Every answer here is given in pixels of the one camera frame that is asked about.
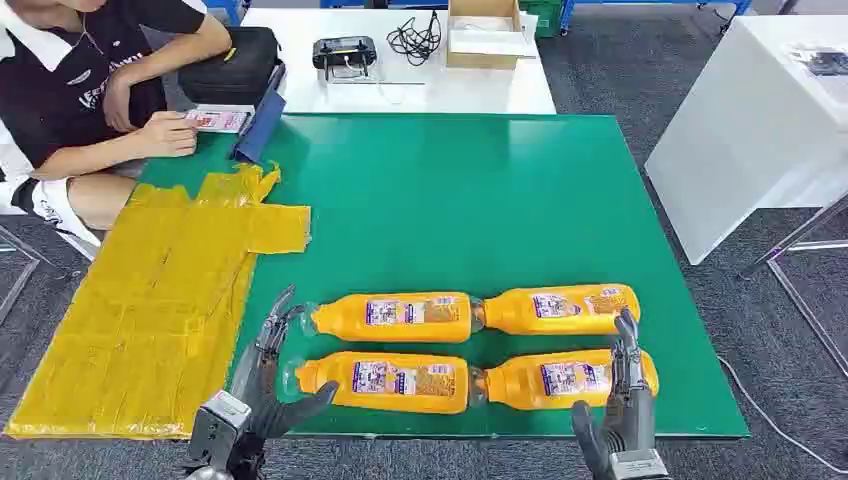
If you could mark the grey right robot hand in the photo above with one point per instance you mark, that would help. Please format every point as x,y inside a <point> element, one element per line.
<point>626,411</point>

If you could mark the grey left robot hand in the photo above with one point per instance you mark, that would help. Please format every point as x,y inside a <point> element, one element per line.
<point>262,397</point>

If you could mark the person's left hand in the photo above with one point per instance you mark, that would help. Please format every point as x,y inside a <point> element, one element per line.
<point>118,99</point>

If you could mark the person's right hand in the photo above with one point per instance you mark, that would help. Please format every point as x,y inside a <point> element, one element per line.
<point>169,132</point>

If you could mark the white card with red print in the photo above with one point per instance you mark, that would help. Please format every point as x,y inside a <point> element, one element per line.
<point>222,120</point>

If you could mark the orange drink bottle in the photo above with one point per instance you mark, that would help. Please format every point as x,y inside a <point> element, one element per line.
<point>344,318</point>
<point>510,311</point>
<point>517,384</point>
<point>331,381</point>

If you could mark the person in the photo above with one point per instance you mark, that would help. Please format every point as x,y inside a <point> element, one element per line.
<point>60,79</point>

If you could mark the black bag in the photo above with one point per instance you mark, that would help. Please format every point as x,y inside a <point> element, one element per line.
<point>232,66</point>

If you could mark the blue folder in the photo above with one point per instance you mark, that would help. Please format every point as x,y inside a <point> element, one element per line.
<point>262,122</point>

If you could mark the yellow plastic sheet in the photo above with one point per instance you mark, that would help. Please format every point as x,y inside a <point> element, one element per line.
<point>152,298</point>

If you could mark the black remote controller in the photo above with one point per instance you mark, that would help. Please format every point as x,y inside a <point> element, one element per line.
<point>344,53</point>

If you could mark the green table mat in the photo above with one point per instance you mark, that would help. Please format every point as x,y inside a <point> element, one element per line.
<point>450,212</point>

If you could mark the white square table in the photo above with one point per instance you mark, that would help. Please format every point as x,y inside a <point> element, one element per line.
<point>742,146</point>

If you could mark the long white table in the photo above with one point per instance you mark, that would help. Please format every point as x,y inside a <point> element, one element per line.
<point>464,89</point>

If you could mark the cardboard box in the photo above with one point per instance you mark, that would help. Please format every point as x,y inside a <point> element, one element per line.
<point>482,61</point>

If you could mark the white foam sheet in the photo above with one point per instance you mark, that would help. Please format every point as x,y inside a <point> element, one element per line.
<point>490,41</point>

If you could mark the green crate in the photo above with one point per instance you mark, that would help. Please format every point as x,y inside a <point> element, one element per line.
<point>542,16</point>

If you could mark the dark item in clear bag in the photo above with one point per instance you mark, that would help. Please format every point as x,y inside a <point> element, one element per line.
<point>825,63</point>

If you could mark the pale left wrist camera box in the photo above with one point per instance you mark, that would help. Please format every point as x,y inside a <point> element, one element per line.
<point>218,427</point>

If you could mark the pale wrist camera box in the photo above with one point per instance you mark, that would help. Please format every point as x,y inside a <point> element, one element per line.
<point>218,427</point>
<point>636,466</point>

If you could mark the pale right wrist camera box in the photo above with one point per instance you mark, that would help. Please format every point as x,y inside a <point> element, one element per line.
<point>636,466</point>

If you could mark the metal chair frame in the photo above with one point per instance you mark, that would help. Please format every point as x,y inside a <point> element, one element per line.
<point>23,281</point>

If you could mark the metal table leg frame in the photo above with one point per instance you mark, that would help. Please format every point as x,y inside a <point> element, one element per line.
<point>805,298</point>

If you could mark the blue metal rack frame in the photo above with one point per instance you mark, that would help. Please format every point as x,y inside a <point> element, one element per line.
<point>656,3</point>

